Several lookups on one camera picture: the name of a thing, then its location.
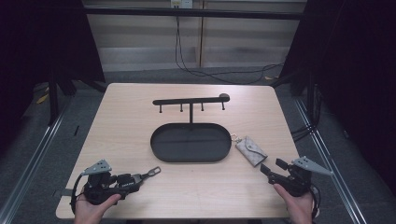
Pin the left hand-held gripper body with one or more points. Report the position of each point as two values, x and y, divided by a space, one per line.
96 186

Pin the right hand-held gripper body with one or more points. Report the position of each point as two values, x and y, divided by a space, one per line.
299 180

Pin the grey key pouch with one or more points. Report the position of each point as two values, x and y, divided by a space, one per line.
251 151

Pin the black key fob with clasp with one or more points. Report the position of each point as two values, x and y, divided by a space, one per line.
153 171

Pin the black key rack with tray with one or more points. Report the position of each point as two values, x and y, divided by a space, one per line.
186 146

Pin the person's left hand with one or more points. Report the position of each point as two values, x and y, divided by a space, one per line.
88 213

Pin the person's right hand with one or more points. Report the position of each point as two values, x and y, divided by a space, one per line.
300 210

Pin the grey tape strip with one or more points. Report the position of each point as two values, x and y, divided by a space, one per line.
63 192

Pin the black stand leg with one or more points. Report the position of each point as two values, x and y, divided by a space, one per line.
53 99

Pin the yellow tape piece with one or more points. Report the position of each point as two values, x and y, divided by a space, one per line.
42 99

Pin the black curtain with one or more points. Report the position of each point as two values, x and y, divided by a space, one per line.
37 46
358 62

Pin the metal floor rail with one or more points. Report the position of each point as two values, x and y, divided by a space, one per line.
330 161
31 168

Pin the white wall outlet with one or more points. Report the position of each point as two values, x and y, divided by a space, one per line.
182 3

